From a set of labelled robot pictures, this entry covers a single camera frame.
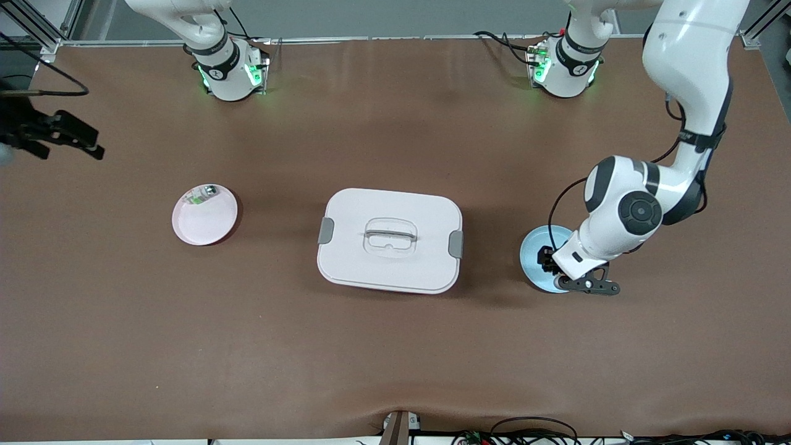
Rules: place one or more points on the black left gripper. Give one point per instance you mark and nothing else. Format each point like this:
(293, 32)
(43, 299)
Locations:
(547, 258)

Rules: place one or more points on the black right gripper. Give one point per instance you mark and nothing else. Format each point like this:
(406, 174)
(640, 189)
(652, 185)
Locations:
(20, 125)

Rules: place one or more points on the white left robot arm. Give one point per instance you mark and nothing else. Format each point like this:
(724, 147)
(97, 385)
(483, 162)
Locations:
(692, 49)

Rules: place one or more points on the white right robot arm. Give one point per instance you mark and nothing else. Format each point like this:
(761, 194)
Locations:
(216, 62)

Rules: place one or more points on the light blue round plate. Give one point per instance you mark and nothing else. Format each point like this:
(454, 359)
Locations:
(534, 259)

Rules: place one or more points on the pink round plate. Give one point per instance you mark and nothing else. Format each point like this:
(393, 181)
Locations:
(204, 222)

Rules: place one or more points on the white lidded box grey latches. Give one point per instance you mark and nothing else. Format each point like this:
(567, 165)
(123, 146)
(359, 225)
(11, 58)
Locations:
(389, 266)

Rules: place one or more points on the green push button switch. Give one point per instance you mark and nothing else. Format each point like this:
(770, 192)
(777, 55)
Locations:
(202, 196)

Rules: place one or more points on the aluminium frame post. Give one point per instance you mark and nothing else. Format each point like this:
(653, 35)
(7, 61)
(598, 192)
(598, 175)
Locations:
(31, 25)
(751, 34)

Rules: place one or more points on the grey table edge bracket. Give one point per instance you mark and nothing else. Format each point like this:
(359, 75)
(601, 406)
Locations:
(398, 429)

